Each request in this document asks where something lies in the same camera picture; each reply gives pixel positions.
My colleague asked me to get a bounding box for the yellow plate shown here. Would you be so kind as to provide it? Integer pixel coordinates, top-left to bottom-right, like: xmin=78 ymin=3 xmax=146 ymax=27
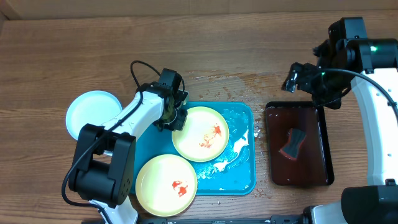
xmin=135 ymin=154 xmax=198 ymax=217
xmin=172 ymin=106 xmax=229 ymax=162

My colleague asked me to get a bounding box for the blue plastic tray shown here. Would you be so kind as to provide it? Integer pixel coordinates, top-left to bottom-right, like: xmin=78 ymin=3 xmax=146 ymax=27
xmin=134 ymin=101 xmax=256 ymax=195

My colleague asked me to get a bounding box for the light blue plate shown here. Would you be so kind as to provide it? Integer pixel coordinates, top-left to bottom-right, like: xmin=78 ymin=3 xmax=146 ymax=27
xmin=65 ymin=90 xmax=122 ymax=140

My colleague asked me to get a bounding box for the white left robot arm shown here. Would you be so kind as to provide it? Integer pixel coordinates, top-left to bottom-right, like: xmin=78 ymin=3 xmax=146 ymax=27
xmin=62 ymin=68 xmax=188 ymax=223

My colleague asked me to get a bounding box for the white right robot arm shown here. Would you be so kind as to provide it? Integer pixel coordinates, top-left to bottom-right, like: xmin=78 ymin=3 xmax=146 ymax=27
xmin=282 ymin=17 xmax=397 ymax=223

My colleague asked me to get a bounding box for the black water tray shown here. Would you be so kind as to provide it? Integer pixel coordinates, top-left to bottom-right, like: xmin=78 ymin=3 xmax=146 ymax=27
xmin=265 ymin=101 xmax=335 ymax=187

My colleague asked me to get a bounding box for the red black sponge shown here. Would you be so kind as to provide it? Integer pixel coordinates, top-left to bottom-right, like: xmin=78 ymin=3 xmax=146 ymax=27
xmin=279 ymin=128 xmax=307 ymax=161

